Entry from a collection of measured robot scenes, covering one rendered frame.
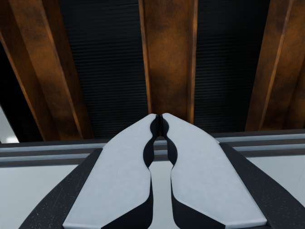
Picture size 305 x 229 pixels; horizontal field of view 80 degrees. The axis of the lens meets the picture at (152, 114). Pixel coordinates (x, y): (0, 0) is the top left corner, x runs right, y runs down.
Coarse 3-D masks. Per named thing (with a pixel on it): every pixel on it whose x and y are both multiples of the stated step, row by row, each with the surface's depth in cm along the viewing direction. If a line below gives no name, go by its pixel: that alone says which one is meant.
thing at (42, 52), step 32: (0, 0) 27; (32, 0) 28; (0, 32) 27; (32, 32) 31; (64, 32) 30; (32, 64) 33; (64, 64) 30; (32, 96) 33; (64, 96) 36; (64, 128) 40
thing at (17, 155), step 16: (0, 144) 25; (16, 144) 24; (32, 144) 24; (48, 144) 24; (64, 144) 24; (80, 144) 23; (96, 144) 23; (160, 144) 23; (240, 144) 22; (256, 144) 22; (272, 144) 22; (288, 144) 22; (304, 144) 22; (0, 160) 24; (16, 160) 24; (32, 160) 23; (48, 160) 23; (64, 160) 23; (80, 160) 23
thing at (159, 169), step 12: (156, 168) 22; (168, 168) 22; (156, 180) 23; (168, 180) 23; (156, 192) 24; (168, 192) 24; (156, 204) 25; (168, 204) 25; (156, 216) 27; (168, 216) 27; (156, 228) 28; (168, 228) 28
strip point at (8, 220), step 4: (0, 208) 26; (0, 212) 27; (4, 212) 27; (0, 216) 27; (4, 216) 27; (0, 220) 28; (4, 220) 28; (8, 220) 28; (0, 224) 28; (4, 224) 28; (8, 224) 28; (12, 224) 28; (0, 228) 29; (4, 228) 29; (8, 228) 29; (12, 228) 29; (16, 228) 29
